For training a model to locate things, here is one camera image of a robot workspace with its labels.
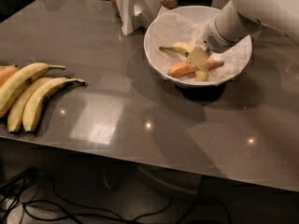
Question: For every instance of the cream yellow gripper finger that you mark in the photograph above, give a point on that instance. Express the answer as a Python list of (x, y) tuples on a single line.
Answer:
[(197, 59)]

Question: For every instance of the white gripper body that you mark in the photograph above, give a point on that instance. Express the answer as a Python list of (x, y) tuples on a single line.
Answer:
[(215, 38)]

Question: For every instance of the yellow banana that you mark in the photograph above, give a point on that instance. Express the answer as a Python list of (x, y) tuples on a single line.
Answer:
[(184, 49), (17, 83), (35, 105), (14, 120)]

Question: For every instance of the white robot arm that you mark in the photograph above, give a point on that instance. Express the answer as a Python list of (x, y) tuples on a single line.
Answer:
[(279, 15)]

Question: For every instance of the orange ripe banana in bowl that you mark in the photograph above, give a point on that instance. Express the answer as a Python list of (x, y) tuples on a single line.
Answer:
[(182, 69)]

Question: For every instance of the white bowl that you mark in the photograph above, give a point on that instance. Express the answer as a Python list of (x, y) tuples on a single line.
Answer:
[(174, 78)]

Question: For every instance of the orange banana at left edge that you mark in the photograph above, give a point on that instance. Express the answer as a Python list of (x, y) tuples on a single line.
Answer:
[(6, 72)]

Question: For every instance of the white crumpled paper liner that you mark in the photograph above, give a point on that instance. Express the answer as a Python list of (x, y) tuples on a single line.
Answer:
[(174, 28)]

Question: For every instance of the white box on table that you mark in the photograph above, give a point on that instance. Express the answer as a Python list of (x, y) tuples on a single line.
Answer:
[(137, 14)]

